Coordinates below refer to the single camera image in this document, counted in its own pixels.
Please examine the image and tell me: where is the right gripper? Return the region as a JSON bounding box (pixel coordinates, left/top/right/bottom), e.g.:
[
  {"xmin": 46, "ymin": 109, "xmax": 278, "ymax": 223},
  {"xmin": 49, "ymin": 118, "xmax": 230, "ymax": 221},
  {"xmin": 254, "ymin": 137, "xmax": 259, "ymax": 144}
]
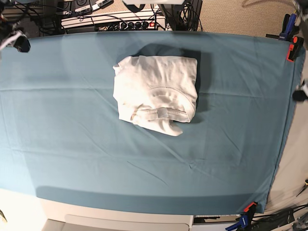
[{"xmin": 0, "ymin": 23, "xmax": 31, "ymax": 53}]

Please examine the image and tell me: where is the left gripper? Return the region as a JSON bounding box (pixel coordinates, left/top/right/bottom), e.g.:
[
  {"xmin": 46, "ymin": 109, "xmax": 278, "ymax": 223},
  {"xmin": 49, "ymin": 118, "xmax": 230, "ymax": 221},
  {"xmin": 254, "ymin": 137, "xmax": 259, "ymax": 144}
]
[{"xmin": 292, "ymin": 80, "xmax": 308, "ymax": 102}]

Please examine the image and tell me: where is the white T-shirt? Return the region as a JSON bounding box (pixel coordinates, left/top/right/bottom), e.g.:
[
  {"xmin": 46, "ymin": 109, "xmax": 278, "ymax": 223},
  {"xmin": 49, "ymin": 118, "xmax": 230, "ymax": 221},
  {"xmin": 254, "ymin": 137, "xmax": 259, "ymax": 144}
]
[{"xmin": 113, "ymin": 56, "xmax": 198, "ymax": 137}]

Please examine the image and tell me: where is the orange black clamp top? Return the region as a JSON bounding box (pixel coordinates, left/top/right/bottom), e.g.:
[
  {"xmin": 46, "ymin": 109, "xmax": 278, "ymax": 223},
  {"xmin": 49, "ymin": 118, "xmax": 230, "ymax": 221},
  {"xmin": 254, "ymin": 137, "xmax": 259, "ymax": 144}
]
[{"xmin": 286, "ymin": 36, "xmax": 304, "ymax": 62}]

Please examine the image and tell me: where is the orange black clamp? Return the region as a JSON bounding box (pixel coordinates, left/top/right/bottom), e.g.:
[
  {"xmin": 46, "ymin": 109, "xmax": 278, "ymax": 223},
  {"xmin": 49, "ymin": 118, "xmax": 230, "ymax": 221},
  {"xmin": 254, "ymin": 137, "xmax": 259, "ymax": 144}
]
[
  {"xmin": 286, "ymin": 36, "xmax": 304, "ymax": 62},
  {"xmin": 244, "ymin": 202, "xmax": 258, "ymax": 213}
]

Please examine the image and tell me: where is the blue black clamp top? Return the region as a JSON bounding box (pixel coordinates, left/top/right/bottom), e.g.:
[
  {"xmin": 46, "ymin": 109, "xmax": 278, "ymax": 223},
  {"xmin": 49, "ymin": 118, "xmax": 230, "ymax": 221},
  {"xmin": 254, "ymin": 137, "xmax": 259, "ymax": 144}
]
[{"xmin": 266, "ymin": 13, "xmax": 299, "ymax": 41}]

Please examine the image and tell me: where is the blue black clamp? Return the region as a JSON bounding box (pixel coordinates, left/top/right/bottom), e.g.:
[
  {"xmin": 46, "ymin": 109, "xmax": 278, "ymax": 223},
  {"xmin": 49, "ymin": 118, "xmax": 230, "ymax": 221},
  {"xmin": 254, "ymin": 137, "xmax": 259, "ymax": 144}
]
[
  {"xmin": 266, "ymin": 13, "xmax": 299, "ymax": 41},
  {"xmin": 225, "ymin": 214, "xmax": 252, "ymax": 231}
]

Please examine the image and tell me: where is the black power strip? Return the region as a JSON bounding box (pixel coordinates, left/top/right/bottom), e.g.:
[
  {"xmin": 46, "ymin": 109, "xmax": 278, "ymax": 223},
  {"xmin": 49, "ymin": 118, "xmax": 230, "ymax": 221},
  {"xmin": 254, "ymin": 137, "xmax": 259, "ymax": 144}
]
[{"xmin": 119, "ymin": 21, "xmax": 158, "ymax": 31}]

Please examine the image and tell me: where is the teal table cloth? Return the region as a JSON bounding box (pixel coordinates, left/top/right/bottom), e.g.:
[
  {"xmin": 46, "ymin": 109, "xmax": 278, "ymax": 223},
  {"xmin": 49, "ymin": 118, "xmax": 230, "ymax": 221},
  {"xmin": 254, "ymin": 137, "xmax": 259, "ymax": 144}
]
[{"xmin": 0, "ymin": 31, "xmax": 306, "ymax": 215}]

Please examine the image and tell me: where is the orange black clamp bottom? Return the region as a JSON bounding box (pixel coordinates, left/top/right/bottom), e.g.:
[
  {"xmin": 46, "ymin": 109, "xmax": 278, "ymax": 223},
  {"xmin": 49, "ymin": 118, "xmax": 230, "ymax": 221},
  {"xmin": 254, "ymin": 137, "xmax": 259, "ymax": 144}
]
[{"xmin": 244, "ymin": 202, "xmax": 258, "ymax": 213}]

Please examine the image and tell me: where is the blue black clamp bottom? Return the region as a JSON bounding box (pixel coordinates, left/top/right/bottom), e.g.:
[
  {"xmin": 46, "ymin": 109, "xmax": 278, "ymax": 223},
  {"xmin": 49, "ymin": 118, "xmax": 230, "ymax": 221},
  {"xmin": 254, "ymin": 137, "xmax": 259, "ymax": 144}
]
[{"xmin": 225, "ymin": 214, "xmax": 252, "ymax": 231}]

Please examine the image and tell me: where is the white cabinet under table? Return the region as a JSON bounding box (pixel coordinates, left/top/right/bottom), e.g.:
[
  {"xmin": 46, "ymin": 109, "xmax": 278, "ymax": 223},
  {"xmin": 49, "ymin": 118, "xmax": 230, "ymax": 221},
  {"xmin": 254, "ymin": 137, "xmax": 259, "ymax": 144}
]
[{"xmin": 39, "ymin": 199, "xmax": 193, "ymax": 231}]

